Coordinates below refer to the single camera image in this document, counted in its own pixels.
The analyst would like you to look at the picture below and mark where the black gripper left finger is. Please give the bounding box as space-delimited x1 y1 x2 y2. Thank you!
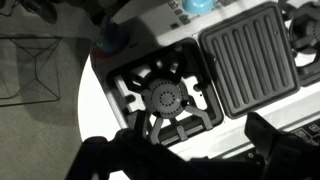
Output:
123 109 162 158

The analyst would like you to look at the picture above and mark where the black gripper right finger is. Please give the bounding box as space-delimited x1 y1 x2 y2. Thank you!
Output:
244 111 295 162

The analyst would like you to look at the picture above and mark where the silver toy stove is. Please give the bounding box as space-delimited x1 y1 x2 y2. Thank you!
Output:
89 0 320 161

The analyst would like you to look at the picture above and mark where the blue stove knob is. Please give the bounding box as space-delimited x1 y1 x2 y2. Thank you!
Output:
181 0 217 15
95 14 130 56

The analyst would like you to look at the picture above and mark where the black burner grate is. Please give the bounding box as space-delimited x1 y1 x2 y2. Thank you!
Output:
106 38 225 146
278 0 320 87

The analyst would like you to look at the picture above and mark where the black ribbed griddle plate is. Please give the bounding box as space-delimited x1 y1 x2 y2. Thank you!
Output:
198 2 300 120

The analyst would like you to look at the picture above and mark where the dark round floor object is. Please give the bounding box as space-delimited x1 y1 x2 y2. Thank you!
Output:
19 0 58 25

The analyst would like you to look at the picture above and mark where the round white pedestal table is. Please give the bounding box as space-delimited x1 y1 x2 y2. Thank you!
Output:
77 54 131 180

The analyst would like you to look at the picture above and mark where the thin wire frame stand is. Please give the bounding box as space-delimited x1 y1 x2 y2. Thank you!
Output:
0 34 63 108

